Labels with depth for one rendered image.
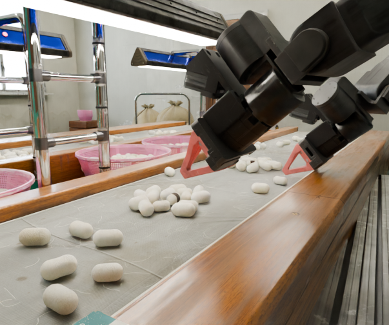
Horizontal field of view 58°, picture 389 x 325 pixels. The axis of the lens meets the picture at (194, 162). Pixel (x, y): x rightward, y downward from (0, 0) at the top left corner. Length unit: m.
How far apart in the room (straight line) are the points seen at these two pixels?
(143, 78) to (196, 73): 6.02
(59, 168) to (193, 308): 0.80
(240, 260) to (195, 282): 0.06
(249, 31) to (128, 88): 6.27
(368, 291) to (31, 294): 0.41
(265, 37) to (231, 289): 0.28
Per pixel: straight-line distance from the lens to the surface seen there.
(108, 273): 0.38
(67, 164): 1.06
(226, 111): 0.44
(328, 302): 0.51
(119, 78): 6.83
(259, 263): 0.36
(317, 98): 0.73
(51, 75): 0.70
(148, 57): 1.50
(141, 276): 0.39
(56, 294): 0.34
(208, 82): 0.47
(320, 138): 0.76
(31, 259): 0.46
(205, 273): 0.34
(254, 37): 0.45
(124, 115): 6.78
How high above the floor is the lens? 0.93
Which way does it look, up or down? 11 degrees down
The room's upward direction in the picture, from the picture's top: straight up
